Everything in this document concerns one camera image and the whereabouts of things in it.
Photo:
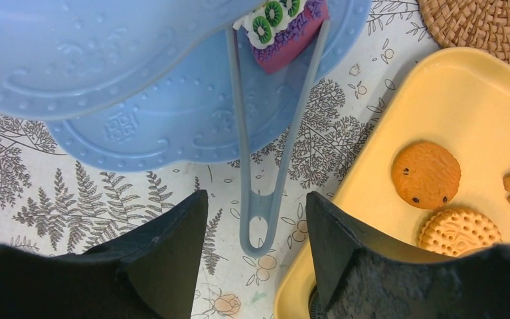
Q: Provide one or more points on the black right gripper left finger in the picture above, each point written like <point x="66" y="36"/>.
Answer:
<point x="149" y="272"/>

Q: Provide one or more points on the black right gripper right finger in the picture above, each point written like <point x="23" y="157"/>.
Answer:
<point x="362" y="272"/>

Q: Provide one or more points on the light blue tongs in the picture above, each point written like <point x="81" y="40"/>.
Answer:
<point x="252" y="204"/>

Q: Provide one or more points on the blue three-tier cake stand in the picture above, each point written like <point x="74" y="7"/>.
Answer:
<point x="120" y="85"/>

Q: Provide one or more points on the yellow serving tray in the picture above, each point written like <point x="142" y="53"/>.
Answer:
<point x="458" y="98"/>

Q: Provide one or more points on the purple cake slice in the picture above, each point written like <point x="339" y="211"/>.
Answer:
<point x="279" y="31"/>

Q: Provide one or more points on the woven rattan coaster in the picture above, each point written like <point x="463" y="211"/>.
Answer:
<point x="477" y="24"/>

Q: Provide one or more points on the orange waffle cookie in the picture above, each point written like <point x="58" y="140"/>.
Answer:
<point x="458" y="232"/>

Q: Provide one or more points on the orange round cookie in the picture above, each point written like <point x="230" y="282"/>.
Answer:
<point x="426" y="175"/>

